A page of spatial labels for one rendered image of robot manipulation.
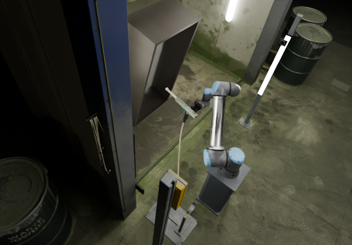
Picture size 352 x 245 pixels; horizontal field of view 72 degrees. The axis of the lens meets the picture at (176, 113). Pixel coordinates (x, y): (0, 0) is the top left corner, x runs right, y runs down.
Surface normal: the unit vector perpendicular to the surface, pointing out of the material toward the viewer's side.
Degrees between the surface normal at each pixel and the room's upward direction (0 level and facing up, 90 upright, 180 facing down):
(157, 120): 0
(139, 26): 12
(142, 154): 0
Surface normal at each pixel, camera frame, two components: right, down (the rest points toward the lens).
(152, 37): 0.26, -0.55
